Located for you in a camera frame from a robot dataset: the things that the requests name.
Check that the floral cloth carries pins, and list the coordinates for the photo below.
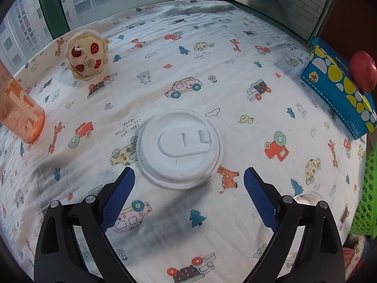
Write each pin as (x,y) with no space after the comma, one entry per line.
(358,256)

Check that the red apple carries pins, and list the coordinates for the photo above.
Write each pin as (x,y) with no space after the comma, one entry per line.
(363,70)

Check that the green plastic perforated basket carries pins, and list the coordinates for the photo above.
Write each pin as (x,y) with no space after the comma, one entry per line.
(368,200)

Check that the white plastic cup lid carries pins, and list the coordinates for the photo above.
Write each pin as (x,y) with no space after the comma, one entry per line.
(179,147)

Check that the beige strawberry plush toy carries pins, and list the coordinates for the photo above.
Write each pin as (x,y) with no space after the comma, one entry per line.
(85,54)

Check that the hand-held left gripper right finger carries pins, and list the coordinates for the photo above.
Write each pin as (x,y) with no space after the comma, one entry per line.
(262,202)

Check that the green window frame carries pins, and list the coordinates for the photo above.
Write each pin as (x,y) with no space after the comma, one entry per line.
(47,6)

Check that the orange translucent cup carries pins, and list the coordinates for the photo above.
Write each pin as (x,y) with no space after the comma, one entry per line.
(19,109)

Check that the clear plastic cup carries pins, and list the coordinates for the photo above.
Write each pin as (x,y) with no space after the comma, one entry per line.
(307,198)

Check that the blue spotted cardboard box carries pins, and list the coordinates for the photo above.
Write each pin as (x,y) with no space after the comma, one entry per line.
(338,88)

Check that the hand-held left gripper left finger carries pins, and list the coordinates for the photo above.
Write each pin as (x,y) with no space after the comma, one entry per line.
(117,200)

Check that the white cartoon printed blanket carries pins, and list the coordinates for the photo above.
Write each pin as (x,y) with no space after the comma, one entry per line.
(188,73)

